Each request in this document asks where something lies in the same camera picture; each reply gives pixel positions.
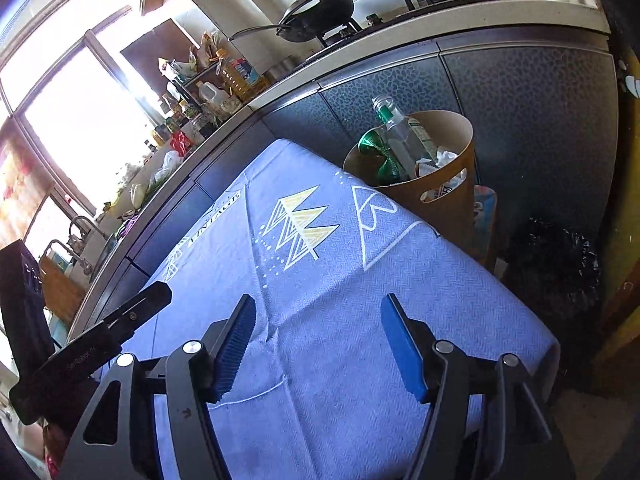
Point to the metal kitchen faucet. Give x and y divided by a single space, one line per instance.
82 240

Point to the white plastic jug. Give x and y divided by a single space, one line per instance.
209 95

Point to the dark patterned cabinet door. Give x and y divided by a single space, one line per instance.
225 167
300 125
350 100
540 125

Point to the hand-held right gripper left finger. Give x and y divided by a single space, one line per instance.
235 350

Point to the person's left hand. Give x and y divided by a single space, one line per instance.
52 447

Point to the white plastic bag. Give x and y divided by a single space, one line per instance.
167 167

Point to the black garbage bag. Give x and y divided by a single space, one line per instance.
555 275

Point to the blue printed tablecloth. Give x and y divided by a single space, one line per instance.
325 285

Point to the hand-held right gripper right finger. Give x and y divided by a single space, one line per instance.
402 350

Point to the kitchen window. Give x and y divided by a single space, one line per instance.
60 110

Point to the red plastic bag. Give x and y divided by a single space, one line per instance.
181 145

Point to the wooden cutting board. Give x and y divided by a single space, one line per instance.
60 290

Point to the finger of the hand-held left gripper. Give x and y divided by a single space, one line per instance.
140 307

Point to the black frying pan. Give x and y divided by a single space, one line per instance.
320 15

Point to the blue and white package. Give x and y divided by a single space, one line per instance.
485 220

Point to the white paper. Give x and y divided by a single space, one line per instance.
444 156

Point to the yellow cooking oil bottle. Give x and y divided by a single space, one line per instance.
244 77

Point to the beige stone kitchen countertop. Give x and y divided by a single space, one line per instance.
500 15

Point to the small steel pot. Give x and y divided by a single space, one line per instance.
286 67

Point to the clear plastic bottle green cap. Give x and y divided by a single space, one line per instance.
400 135

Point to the beige round waste bin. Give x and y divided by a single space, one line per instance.
445 210

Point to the row of condiment bottles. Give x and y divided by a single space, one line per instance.
190 110

